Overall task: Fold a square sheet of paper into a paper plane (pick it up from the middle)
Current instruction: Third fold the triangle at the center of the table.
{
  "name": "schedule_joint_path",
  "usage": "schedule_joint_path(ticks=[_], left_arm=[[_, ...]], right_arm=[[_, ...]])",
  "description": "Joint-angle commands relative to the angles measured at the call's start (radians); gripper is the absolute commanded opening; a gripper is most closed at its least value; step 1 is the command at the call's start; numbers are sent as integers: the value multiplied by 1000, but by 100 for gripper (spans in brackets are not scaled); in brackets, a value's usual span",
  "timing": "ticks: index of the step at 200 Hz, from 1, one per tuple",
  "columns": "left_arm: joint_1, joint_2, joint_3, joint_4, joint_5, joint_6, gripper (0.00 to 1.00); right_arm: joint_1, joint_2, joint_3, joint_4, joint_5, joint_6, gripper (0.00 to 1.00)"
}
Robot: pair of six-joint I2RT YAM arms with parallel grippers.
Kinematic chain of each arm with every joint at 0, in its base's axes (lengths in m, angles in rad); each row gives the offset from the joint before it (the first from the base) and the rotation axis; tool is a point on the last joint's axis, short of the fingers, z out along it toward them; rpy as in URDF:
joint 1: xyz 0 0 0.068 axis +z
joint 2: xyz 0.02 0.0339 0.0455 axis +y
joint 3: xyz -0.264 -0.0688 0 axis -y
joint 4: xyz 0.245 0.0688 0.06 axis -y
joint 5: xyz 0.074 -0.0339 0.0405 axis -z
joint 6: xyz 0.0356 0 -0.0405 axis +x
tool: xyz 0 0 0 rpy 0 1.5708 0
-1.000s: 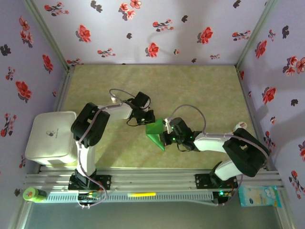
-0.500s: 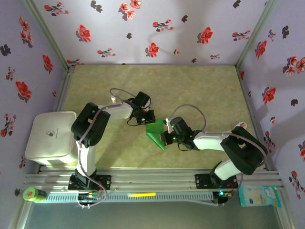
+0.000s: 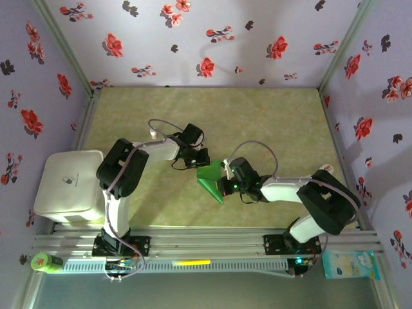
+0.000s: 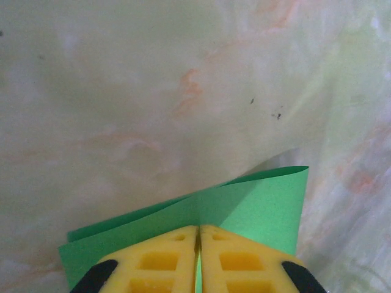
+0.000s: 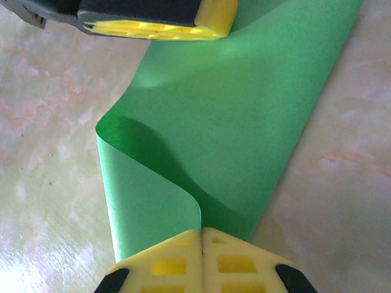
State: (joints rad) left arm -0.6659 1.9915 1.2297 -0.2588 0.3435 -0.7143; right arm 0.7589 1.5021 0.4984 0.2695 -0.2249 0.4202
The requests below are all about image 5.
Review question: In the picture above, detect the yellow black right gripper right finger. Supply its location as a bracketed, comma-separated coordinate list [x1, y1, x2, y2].
[201, 227, 319, 293]

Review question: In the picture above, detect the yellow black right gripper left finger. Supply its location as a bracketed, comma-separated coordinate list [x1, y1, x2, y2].
[94, 228, 205, 293]

